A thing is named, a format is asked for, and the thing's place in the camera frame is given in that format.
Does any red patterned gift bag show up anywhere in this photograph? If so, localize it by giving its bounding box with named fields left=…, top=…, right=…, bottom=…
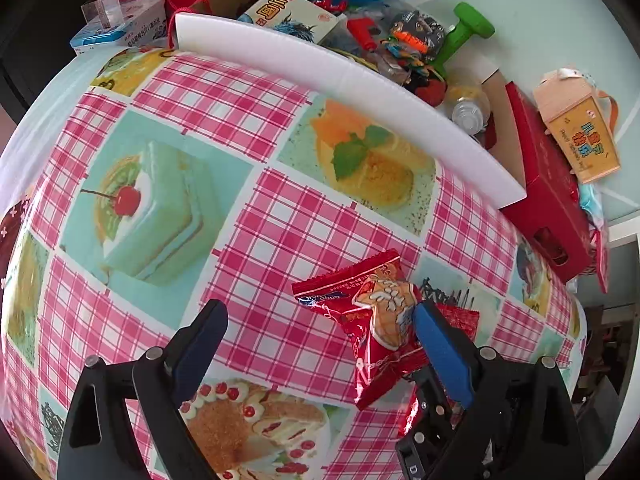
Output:
left=591, top=225, right=612, bottom=294

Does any brown cardboard box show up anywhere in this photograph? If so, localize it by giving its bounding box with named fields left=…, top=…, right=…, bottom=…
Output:
left=187, top=0, right=512, bottom=151

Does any tan carton bag with handle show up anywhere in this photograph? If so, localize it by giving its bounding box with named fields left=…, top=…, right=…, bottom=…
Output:
left=532, top=66, right=622, bottom=184

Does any red gift box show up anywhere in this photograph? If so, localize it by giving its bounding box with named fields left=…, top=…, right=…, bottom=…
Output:
left=500, top=82, right=597, bottom=284

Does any white foam board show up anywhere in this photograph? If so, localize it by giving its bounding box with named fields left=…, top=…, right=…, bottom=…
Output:
left=172, top=12, right=530, bottom=209

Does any light blue face mask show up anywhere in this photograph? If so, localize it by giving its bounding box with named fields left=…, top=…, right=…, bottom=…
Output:
left=579, top=182, right=607, bottom=227

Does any pink checkered food-print tablecloth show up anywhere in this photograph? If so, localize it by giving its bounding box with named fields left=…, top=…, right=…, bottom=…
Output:
left=0, top=45, right=586, bottom=480

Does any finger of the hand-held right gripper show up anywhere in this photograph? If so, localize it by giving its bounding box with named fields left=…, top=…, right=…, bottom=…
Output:
left=414, top=365, right=462, bottom=441

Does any green dumbbell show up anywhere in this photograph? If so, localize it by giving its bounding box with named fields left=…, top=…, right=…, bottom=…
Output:
left=429, top=2, right=497, bottom=79

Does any red shiny snack packet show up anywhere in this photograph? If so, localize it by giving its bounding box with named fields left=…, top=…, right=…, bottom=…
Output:
left=291, top=249, right=432, bottom=412

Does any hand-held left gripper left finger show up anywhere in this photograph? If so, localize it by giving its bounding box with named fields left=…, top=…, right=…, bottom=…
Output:
left=56, top=299, right=230, bottom=480

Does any cartoon print white box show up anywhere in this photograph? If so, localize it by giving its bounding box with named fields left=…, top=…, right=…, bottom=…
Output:
left=237, top=0, right=349, bottom=44

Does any clear plastic bottle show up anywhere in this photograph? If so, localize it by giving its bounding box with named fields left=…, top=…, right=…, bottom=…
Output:
left=444, top=82, right=494, bottom=134

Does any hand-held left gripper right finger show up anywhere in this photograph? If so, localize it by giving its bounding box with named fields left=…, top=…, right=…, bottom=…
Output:
left=411, top=301, right=586, bottom=480

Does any blue white tissue box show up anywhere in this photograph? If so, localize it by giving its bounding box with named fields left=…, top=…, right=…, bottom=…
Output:
left=70, top=2, right=169, bottom=57

